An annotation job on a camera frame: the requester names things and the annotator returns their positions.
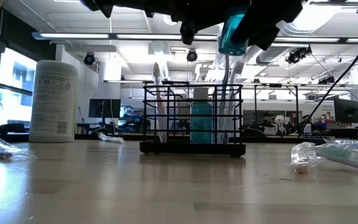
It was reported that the teal mouthwash bottle white cap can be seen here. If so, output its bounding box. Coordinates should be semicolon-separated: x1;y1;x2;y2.
218;4;250;57
190;87;214;144

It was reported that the blue toothbrush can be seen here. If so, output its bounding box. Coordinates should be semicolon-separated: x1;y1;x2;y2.
214;52;246;144

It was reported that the green toothbrush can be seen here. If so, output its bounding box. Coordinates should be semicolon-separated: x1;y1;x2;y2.
97;132;126;144
314;139;358;174

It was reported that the purple toothbrush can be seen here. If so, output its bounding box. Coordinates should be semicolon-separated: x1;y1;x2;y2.
0;133;37;162

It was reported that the long ceiling light strip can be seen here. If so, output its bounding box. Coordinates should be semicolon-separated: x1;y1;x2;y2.
32;30;358;44

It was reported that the black computer monitor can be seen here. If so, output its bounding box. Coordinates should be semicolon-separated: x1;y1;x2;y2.
88;98;122;119
333;98;358;124

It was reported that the white wipes canister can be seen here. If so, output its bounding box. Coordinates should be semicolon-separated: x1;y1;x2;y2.
29;60;79;144

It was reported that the large glass window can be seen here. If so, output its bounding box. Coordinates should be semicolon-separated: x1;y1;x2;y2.
0;46;39;127

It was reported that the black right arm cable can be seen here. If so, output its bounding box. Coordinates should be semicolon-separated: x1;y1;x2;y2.
297;20;358;138

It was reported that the black wire toothbrush holder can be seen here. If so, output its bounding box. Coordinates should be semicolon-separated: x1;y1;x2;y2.
139;83;247;158

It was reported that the black aluminium table frame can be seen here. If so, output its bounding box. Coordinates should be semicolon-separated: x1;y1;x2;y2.
0;132;358;141

